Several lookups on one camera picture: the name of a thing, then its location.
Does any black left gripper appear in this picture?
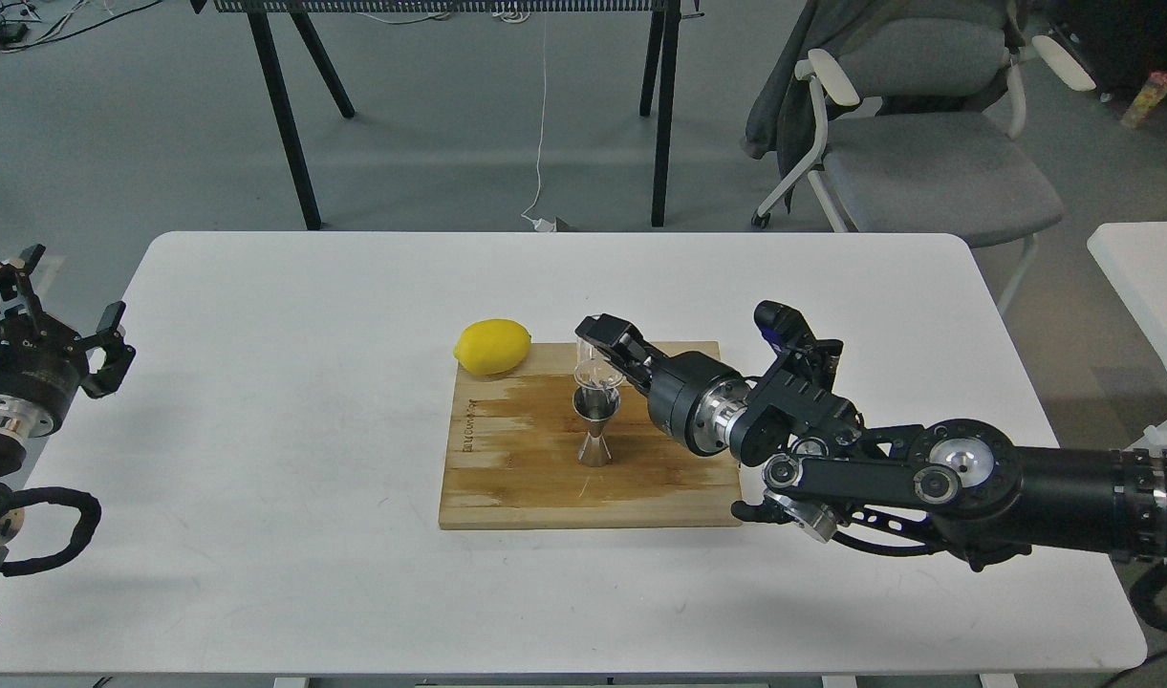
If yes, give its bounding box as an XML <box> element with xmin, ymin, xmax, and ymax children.
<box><xmin>0</xmin><ymin>244</ymin><xmax>137</xmax><ymax>441</ymax></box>

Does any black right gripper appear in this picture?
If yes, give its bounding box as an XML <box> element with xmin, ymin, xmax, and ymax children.
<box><xmin>574</xmin><ymin>313</ymin><xmax>752</xmax><ymax>457</ymax></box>

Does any small clear glass cup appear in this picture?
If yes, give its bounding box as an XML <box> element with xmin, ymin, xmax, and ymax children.
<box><xmin>573</xmin><ymin>338</ymin><xmax>626</xmax><ymax>393</ymax></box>

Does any steel double jigger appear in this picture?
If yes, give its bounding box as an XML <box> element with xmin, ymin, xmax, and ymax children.
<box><xmin>572</xmin><ymin>386</ymin><xmax>621</xmax><ymax>466</ymax></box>

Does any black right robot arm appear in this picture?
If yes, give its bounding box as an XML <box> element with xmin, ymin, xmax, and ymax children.
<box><xmin>575</xmin><ymin>301</ymin><xmax>1167</xmax><ymax>573</ymax></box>

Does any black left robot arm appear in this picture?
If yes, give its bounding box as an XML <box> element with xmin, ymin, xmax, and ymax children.
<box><xmin>0</xmin><ymin>244</ymin><xmax>137</xmax><ymax>576</ymax></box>

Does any wooden cutting board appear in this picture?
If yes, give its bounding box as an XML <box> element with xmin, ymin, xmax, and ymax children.
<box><xmin>438</xmin><ymin>343</ymin><xmax>742</xmax><ymax>531</ymax></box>

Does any yellow lemon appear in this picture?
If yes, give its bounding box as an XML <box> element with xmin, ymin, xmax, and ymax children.
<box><xmin>453</xmin><ymin>318</ymin><xmax>531</xmax><ymax>375</ymax></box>

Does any dark grey jacket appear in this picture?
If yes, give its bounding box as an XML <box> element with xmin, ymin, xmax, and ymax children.
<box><xmin>742</xmin><ymin>0</ymin><xmax>928</xmax><ymax>183</ymax></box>

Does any grey office chair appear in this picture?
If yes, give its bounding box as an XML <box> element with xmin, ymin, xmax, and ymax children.
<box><xmin>750</xmin><ymin>1</ymin><xmax>1093</xmax><ymax>311</ymax></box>

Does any white side table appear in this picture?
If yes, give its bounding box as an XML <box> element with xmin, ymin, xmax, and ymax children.
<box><xmin>1086</xmin><ymin>222</ymin><xmax>1167</xmax><ymax>449</ymax></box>

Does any white cable on floor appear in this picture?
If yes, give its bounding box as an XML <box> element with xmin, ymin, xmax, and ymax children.
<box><xmin>522</xmin><ymin>10</ymin><xmax>557</xmax><ymax>233</ymax></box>

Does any black metal table frame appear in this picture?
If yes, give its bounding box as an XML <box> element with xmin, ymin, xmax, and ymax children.
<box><xmin>189</xmin><ymin>0</ymin><xmax>708</xmax><ymax>232</ymax></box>

